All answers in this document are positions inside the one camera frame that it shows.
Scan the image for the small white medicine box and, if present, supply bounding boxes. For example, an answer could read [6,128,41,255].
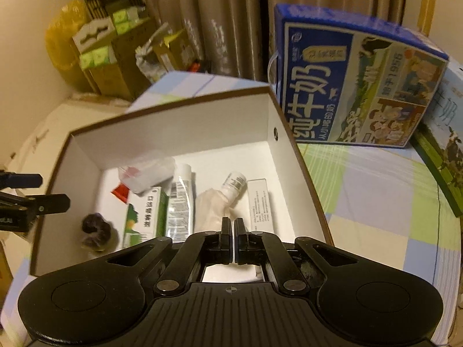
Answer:
[247,179,274,233]

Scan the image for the dark purple scrunchie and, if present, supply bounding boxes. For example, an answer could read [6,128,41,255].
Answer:
[82,213,112,252]

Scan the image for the green white medicine box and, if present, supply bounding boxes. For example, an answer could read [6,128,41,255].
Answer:
[122,187,168,248]

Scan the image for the small white bottle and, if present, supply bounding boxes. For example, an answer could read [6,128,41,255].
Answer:
[220,171,247,203]

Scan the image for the red snack packet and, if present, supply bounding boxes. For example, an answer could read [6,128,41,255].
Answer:
[111,183,129,204]

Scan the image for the clear plastic case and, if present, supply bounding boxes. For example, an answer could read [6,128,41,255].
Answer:
[118,150,176,194]

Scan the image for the beige embroidered mat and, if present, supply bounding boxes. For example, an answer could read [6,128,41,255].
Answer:
[6,93,131,181]

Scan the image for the brown cardboard storage box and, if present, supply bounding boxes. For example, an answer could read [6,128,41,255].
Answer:
[30,86,333,276]

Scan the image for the checkered bed sheet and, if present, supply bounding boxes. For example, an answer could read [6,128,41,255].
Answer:
[0,70,463,344]

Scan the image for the cardboard box with tissue packs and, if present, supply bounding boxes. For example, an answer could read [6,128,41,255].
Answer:
[72,6,156,102]

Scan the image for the yellow plastic bag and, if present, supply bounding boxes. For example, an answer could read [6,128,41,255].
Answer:
[45,0,91,93]

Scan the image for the open box with trash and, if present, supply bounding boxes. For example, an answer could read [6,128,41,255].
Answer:
[135,23,211,84]

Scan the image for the blue milk carton box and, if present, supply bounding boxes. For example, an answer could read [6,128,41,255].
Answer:
[274,3,449,148]

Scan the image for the cow picture milk box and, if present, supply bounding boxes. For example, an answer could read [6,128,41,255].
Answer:
[410,59,463,217]

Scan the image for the brown curtains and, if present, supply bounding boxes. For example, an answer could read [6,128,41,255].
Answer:
[143,0,405,81]

